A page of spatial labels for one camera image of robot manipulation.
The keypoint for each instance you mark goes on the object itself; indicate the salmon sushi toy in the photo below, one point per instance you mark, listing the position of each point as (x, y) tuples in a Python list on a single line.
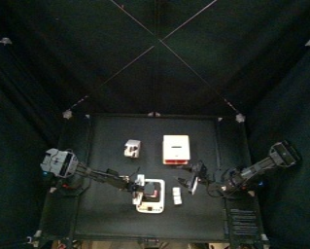
[(151, 194)]

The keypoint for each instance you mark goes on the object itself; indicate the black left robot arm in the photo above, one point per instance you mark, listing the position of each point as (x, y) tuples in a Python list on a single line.
[(92, 173)]

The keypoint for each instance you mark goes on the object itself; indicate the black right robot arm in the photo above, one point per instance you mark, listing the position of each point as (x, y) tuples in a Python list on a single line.
[(256, 168)]

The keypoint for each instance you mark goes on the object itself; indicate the white plastic tray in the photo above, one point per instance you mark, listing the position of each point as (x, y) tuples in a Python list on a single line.
[(155, 207)]

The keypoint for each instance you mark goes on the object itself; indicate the white rectangular block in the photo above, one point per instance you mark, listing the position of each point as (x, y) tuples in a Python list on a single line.
[(176, 196)]

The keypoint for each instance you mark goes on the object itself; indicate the white box with red base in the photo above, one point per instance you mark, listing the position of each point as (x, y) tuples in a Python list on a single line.
[(176, 148)]

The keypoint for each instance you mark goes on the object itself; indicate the printed label sticker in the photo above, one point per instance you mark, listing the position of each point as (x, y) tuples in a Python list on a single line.
[(243, 222)]

